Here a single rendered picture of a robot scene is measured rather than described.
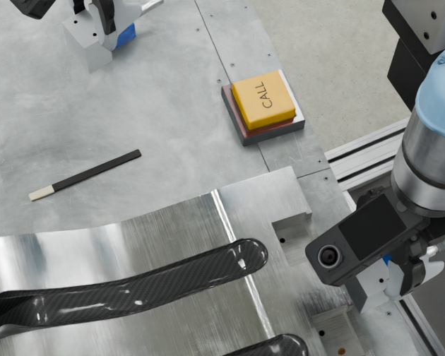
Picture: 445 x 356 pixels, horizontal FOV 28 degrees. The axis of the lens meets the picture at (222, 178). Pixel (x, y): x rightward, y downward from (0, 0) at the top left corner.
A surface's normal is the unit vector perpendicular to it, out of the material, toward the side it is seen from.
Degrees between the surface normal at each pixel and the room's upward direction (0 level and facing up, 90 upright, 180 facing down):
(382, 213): 33
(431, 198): 90
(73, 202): 0
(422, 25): 90
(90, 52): 90
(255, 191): 0
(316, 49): 0
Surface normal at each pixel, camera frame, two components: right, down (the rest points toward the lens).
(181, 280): -0.04, -0.43
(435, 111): -0.87, 0.40
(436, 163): -0.46, 0.78
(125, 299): 0.29, -0.56
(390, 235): -0.47, -0.18
